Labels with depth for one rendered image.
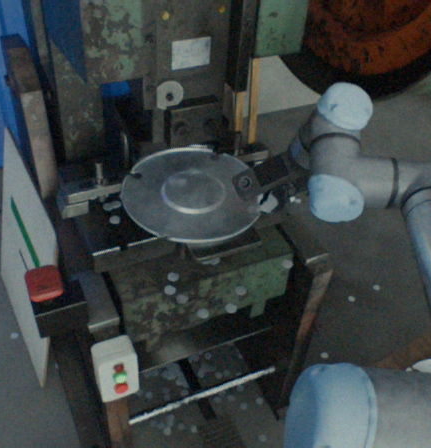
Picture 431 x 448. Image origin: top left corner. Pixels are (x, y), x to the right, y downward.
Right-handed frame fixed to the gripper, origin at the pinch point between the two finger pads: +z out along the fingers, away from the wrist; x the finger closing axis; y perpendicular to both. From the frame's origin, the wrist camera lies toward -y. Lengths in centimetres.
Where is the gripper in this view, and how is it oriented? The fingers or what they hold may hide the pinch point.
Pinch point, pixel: (260, 205)
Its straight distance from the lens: 112.4
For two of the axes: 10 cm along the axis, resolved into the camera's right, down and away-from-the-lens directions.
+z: -2.5, 3.7, 8.9
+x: -3.8, -8.9, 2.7
